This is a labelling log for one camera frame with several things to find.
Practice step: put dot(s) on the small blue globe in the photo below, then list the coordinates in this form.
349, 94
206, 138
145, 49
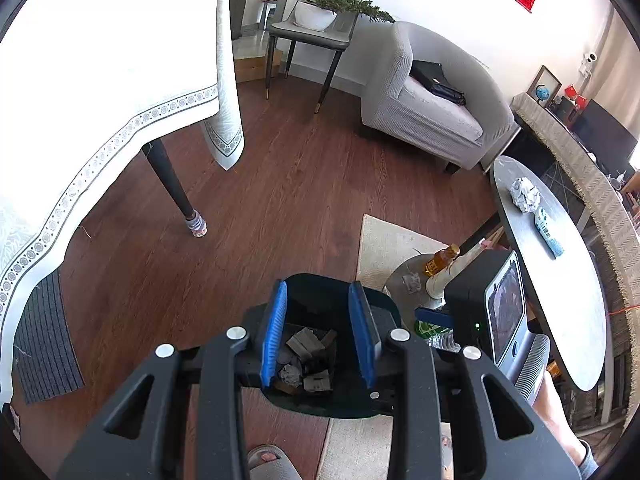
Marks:
542, 94

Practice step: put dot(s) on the cardboard box on floor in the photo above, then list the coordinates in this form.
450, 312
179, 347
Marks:
250, 67

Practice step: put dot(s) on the black leather bag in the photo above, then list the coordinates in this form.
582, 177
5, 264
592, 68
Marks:
431, 76

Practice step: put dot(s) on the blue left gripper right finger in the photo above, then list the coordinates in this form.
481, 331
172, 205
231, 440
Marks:
367, 340

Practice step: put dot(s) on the dark green trash bin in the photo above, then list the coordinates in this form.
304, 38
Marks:
317, 369

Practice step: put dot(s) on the black computer monitor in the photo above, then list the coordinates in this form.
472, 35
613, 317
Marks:
606, 138

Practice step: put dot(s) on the round grey marble table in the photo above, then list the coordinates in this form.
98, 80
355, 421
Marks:
565, 291

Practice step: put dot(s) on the grey dining chair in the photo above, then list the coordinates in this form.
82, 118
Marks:
336, 38

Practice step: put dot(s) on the grey floor mat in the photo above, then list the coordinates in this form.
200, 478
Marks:
44, 355

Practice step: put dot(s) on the white security camera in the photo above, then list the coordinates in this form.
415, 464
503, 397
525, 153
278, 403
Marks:
589, 60

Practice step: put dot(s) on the white paper ball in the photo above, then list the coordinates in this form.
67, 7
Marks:
525, 195

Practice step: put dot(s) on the black table leg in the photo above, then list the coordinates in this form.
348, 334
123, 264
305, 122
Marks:
157, 156

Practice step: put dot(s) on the potted green bonsai plant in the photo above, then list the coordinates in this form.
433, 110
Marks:
332, 7

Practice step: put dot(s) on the beige fringed desk cloth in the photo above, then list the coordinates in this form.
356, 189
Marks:
609, 215

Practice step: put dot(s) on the white patterned tablecloth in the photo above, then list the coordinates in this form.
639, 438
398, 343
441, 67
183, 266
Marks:
85, 84

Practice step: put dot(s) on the blue white snack bag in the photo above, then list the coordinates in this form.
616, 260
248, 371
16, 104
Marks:
547, 230

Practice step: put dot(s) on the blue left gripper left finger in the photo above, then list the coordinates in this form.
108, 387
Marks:
270, 331

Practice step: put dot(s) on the grey slipper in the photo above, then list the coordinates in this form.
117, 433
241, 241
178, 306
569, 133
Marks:
269, 462

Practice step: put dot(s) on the framed picture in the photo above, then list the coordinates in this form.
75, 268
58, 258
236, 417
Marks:
545, 76

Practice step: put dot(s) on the amber glass bottle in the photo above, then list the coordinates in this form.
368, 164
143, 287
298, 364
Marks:
441, 260

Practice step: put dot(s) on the grey fabric armchair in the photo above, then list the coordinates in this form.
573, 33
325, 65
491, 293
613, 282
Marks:
394, 102

